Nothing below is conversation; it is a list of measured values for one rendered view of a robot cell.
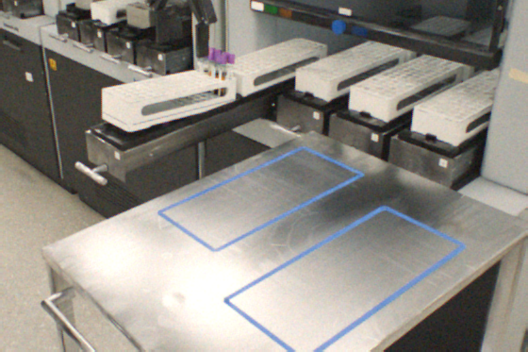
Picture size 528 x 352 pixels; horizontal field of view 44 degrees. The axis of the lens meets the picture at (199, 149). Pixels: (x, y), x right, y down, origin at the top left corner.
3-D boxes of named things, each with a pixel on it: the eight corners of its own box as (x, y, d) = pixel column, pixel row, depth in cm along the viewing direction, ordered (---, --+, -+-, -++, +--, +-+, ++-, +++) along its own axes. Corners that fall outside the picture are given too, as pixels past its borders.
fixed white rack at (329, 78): (370, 63, 168) (372, 40, 165) (404, 73, 161) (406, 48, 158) (293, 94, 151) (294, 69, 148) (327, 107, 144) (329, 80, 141)
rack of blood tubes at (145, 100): (206, 92, 153) (208, 67, 151) (236, 104, 147) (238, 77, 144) (101, 117, 135) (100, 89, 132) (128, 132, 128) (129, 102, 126)
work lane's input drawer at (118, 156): (299, 78, 178) (301, 47, 174) (339, 92, 169) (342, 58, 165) (70, 168, 136) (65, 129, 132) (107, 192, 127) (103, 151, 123)
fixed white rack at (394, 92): (422, 78, 158) (426, 54, 155) (461, 89, 151) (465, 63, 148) (346, 113, 140) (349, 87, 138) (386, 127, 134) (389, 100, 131)
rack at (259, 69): (297, 59, 172) (298, 37, 169) (327, 69, 165) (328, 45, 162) (214, 90, 155) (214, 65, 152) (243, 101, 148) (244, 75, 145)
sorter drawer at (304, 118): (434, 55, 192) (437, 25, 188) (478, 65, 183) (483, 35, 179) (263, 128, 151) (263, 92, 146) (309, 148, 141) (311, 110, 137)
